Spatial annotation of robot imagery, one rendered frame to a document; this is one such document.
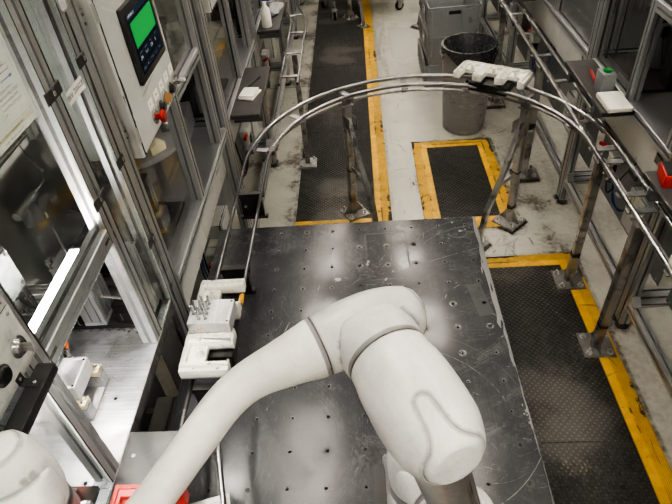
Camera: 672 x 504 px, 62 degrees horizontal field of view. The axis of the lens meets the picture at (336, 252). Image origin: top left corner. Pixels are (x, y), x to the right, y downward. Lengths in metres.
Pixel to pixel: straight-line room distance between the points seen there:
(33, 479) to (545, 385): 2.16
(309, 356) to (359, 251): 1.36
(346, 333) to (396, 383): 0.12
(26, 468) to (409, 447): 0.51
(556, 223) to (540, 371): 1.10
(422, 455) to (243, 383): 0.29
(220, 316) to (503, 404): 0.87
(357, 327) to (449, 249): 1.39
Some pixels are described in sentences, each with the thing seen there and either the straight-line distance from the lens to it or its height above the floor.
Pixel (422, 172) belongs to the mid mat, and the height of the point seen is 0.01.
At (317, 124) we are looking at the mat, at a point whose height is 0.01.
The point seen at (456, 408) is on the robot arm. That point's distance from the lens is 0.78.
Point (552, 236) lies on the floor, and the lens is 3.42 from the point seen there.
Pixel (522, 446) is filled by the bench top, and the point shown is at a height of 0.68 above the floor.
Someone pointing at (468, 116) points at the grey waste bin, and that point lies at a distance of 4.18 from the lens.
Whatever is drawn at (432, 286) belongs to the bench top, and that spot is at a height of 0.68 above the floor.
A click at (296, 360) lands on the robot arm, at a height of 1.46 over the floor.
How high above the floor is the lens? 2.14
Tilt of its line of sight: 41 degrees down
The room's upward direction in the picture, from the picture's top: 6 degrees counter-clockwise
